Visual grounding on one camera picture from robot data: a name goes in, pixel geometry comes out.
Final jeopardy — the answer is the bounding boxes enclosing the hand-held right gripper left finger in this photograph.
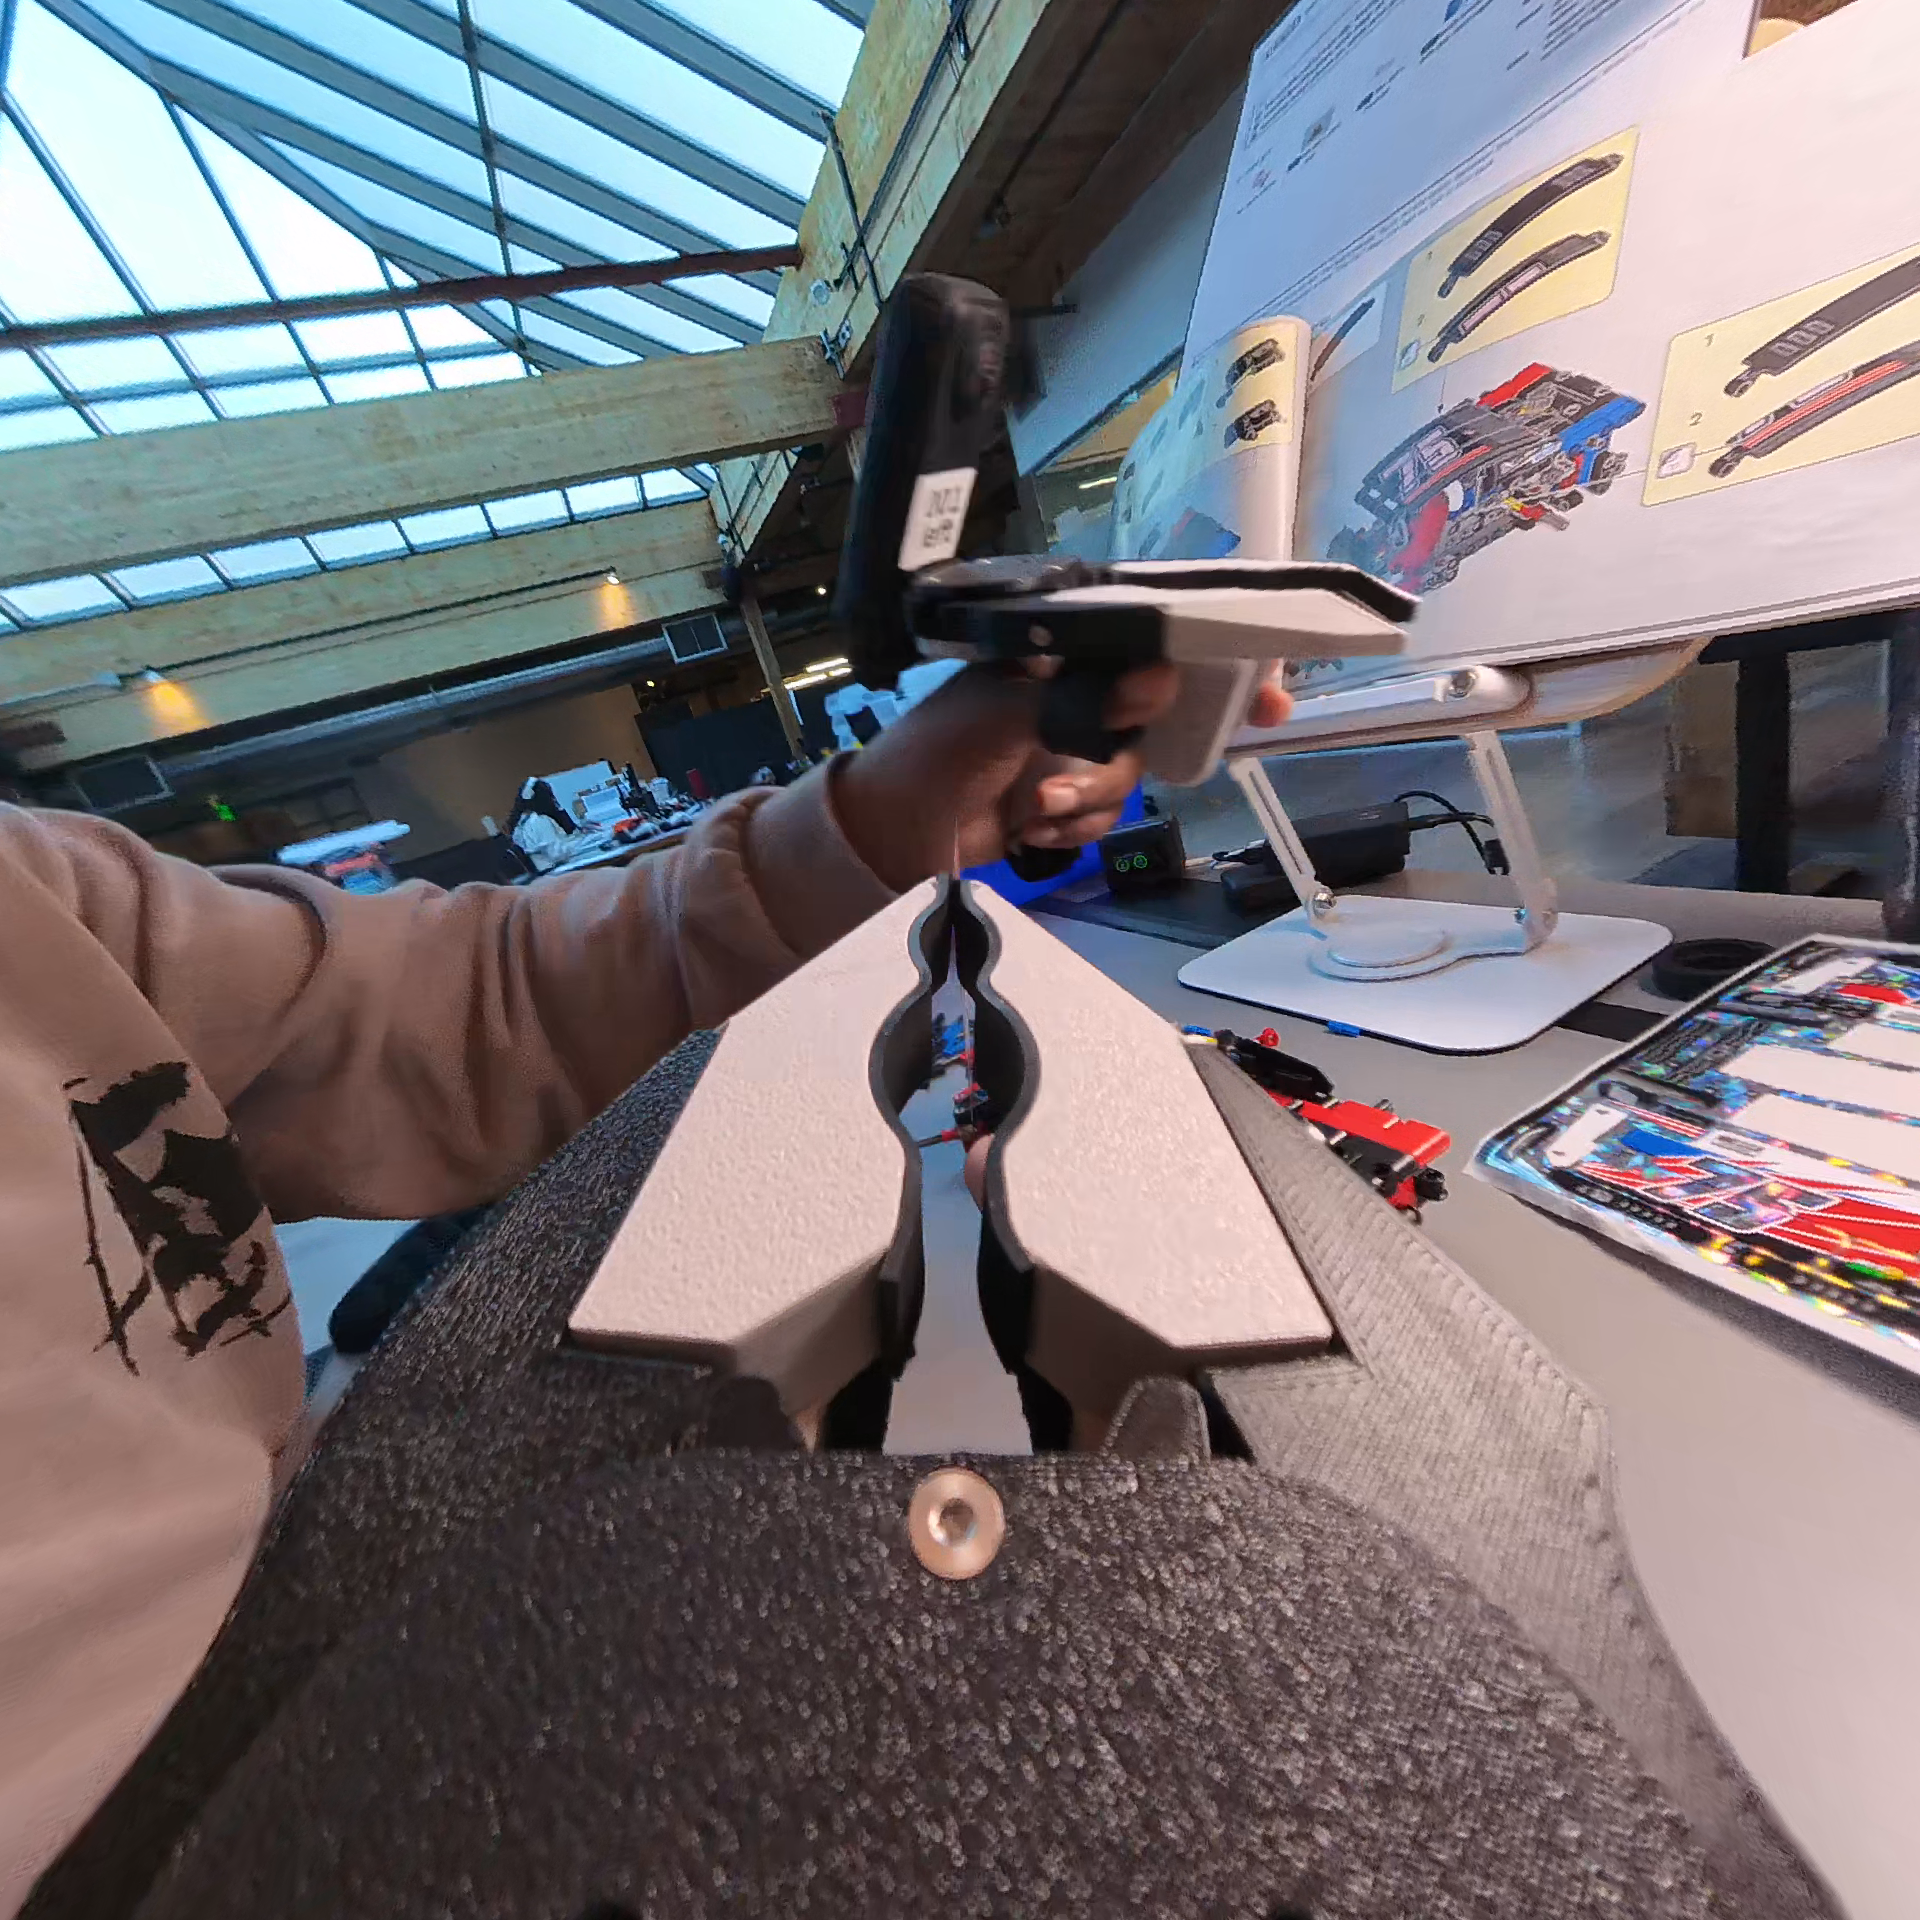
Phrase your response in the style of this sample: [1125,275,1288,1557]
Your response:
[567,879,963,1450]

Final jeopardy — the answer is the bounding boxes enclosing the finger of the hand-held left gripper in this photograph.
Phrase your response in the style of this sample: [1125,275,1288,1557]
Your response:
[1117,557,1423,627]
[1047,587,1412,665]

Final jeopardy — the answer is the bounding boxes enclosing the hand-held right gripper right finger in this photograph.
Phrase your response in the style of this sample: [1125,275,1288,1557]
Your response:
[959,879,1340,1454]

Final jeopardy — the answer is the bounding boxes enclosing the person's left forearm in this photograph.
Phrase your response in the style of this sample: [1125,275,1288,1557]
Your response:
[210,749,909,1225]

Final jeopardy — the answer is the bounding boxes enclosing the multicolour lego car model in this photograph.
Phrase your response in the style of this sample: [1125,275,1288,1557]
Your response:
[1178,1025,1453,1214]

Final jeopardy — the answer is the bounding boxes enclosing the lego instruction booklet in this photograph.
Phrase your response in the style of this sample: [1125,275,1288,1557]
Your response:
[1111,0,1920,673]

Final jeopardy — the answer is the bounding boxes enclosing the person's left hand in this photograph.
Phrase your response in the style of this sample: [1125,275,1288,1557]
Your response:
[831,660,1296,890]

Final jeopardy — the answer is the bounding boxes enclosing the black device with green logo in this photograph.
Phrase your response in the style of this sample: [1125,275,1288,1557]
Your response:
[1097,817,1189,899]

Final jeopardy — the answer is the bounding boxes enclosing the black power adapter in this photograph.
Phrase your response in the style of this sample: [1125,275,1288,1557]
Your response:
[1219,801,1415,914]

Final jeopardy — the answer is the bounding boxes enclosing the white book stand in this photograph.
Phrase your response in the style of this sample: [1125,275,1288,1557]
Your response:
[1178,638,1707,1052]

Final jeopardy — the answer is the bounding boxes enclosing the cluttered background tables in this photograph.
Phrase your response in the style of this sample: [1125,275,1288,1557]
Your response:
[276,674,848,890]

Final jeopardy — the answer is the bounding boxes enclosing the holographic sticker sheet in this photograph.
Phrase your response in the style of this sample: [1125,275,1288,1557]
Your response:
[1471,933,1920,1373]

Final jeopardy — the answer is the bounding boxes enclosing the black rubber tyre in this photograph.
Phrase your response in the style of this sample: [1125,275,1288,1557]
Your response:
[1656,938,1776,1001]

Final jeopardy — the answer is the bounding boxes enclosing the beige printed sweatshirt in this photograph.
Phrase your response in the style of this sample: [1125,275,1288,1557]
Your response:
[0,802,362,1920]

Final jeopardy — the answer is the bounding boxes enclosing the black cable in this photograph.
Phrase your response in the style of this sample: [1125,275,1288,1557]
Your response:
[1395,790,1512,879]

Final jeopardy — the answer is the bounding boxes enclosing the black desk frame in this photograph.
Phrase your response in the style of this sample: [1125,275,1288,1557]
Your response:
[1696,612,1920,890]

